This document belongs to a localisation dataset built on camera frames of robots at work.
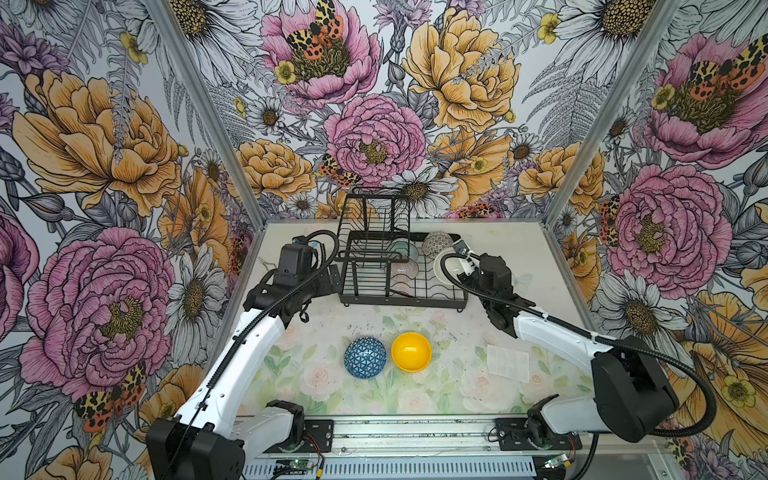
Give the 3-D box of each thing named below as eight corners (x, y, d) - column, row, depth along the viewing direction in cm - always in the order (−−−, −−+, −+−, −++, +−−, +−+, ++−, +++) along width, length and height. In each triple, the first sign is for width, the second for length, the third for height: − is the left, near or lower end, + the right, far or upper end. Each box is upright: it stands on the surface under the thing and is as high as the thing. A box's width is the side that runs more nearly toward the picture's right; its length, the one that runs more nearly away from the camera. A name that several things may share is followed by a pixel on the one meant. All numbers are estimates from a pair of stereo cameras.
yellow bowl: (391, 374, 86) (391, 367, 81) (391, 341, 92) (391, 332, 88) (430, 375, 86) (433, 367, 81) (428, 341, 92) (430, 332, 88)
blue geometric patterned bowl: (344, 379, 85) (342, 372, 81) (348, 343, 92) (346, 336, 88) (386, 379, 85) (385, 373, 81) (386, 343, 92) (386, 336, 88)
